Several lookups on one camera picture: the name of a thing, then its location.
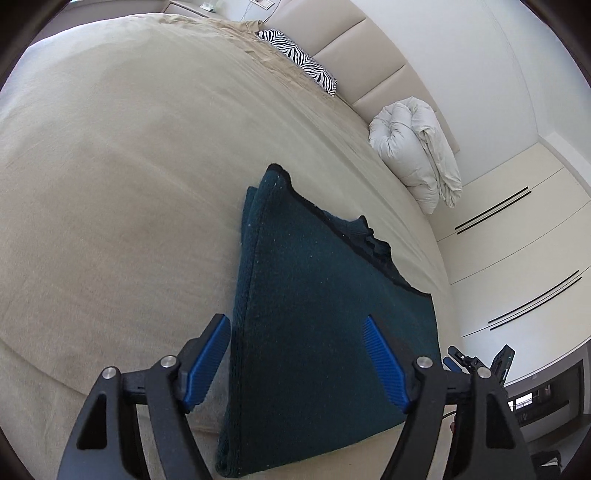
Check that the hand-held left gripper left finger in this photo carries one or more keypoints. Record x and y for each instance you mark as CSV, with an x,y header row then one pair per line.
x,y
207,364

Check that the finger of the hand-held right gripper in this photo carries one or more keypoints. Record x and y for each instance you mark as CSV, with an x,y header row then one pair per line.
x,y
461,361
504,362

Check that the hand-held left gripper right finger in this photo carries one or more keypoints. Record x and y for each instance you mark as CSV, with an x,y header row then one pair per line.
x,y
385,364

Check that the dark green knit sweater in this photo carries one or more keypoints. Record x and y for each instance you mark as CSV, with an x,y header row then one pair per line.
x,y
314,323

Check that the white wardrobe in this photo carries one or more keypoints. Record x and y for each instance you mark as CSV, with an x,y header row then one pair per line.
x,y
521,258

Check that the bed with beige sheet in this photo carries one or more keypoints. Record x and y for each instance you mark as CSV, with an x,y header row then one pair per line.
x,y
138,184

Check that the white folded duvet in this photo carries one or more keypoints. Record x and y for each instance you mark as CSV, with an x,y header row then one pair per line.
x,y
415,147

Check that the beige padded headboard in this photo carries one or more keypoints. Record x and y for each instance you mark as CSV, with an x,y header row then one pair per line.
x,y
360,64

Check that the zebra print pillow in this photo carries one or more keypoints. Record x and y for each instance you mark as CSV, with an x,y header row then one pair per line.
x,y
300,57

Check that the white nightstand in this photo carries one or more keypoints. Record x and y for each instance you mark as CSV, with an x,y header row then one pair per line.
x,y
189,7

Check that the wall socket panel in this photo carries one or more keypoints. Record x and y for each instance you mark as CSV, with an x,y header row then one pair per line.
x,y
264,3

